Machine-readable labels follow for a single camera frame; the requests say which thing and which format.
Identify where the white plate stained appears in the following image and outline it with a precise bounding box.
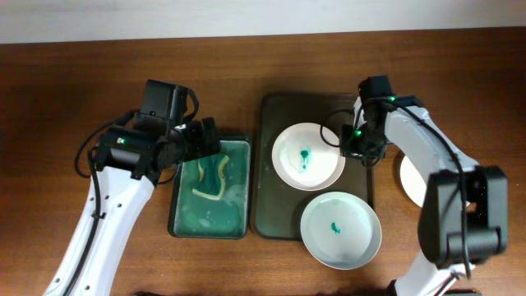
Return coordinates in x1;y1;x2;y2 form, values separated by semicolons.
271;123;345;191
399;156;427;207
300;192;382;270

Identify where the dark brown serving tray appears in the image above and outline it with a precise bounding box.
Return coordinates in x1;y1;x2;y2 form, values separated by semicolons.
251;93;375;241

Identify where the green water tray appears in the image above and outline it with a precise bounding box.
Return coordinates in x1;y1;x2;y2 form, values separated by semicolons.
168;134;251;239

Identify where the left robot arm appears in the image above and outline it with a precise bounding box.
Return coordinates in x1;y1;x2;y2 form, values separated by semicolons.
45;80;220;295

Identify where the white plate top stained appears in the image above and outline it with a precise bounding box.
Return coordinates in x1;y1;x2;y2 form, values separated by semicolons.
271;123;345;191

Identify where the white plate bottom stained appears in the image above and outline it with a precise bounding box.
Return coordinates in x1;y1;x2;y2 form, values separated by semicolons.
300;192;382;270

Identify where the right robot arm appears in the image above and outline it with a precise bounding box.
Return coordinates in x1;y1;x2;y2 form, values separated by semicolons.
338;76;508;296

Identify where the green yellow sponge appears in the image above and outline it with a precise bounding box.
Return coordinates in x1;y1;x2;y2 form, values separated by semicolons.
192;154;229;201

